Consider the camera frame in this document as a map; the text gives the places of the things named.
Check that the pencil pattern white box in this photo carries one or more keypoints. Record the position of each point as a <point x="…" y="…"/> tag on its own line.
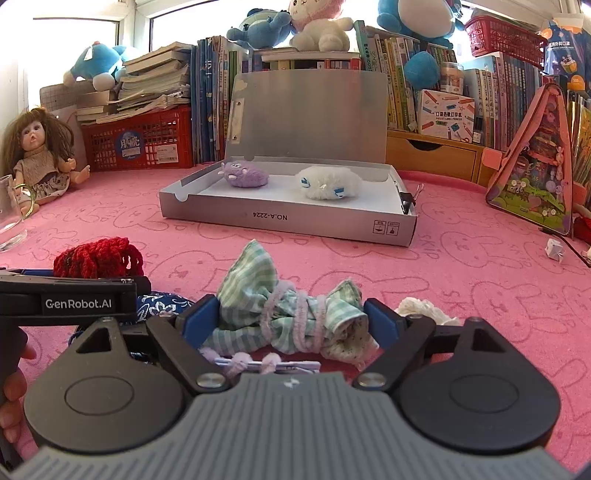
<point x="445" y="115"/>

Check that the pink bunny pattern blanket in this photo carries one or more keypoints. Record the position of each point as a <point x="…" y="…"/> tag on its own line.
<point x="466" y="258"/>

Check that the person left hand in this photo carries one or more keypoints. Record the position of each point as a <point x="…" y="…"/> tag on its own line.
<point x="11" y="412"/>

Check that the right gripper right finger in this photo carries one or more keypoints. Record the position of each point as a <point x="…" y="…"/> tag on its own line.
<point x="403" y="341"/>

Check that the silver open file box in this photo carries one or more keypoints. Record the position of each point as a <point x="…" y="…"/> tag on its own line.
<point x="305" y="154"/>

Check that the wooden drawer shelf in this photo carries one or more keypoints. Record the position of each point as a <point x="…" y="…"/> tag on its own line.
<point x="413" y="152"/>

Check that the large blue plush right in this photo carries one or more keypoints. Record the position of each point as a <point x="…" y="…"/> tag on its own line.
<point x="429" y="21"/>

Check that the blue cat plush left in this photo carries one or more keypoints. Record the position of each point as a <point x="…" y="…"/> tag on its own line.
<point x="98" y="63"/>

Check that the red plastic basket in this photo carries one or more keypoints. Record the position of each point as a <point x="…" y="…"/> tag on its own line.
<point x="159" y="139"/>
<point x="489" y="34"/>

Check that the white fluffy plush toy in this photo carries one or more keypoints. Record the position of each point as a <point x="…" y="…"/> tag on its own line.
<point x="328" y="183"/>

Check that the upper red plastic basket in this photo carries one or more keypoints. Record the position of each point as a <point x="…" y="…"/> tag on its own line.
<point x="489" y="34"/>

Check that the row of shelf books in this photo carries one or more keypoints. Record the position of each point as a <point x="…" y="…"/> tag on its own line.
<point x="502" y="86"/>

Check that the brown haired doll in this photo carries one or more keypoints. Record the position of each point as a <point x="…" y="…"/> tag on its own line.
<point x="38" y="152"/>

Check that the black binder clip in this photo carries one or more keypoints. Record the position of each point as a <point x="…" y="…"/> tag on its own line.
<point x="409" y="199"/>

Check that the row of blue books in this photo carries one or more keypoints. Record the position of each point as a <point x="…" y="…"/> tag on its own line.
<point x="215" y="63"/>

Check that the small white paper cube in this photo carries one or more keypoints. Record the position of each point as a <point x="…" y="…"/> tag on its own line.
<point x="554" y="250"/>

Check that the purple plush monster toy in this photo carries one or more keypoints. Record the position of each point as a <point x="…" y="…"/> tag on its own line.
<point x="243" y="174"/>

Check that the stack of books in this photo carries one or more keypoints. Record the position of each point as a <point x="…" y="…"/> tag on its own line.
<point x="157" y="80"/>

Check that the pink triangular toy house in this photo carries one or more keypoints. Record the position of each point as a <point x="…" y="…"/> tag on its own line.
<point x="534" y="180"/>

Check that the red knitted pouch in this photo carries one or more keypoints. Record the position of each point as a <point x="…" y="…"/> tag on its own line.
<point x="108" y="258"/>

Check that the clear glass mug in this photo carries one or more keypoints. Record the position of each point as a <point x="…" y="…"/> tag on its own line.
<point x="9" y="216"/>

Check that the blue floral fabric pouch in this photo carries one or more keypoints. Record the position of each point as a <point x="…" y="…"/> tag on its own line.
<point x="154" y="303"/>

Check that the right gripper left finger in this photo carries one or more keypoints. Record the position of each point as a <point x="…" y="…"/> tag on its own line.
<point x="178" y="339"/>

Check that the pink yarn paper bundle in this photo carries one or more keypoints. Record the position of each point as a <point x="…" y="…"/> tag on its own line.
<point x="242" y="362"/>

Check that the cream lace scrunchie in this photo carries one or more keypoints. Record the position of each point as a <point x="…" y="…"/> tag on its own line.
<point x="414" y="306"/>

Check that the white pink sheep plush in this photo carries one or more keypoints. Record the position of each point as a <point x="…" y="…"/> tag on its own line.
<point x="319" y="26"/>

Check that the blue bear plush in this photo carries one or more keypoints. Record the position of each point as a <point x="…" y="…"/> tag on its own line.
<point x="262" y="29"/>

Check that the green checkered cloth bundle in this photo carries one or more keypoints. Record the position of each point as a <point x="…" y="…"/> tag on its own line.
<point x="257" y="310"/>

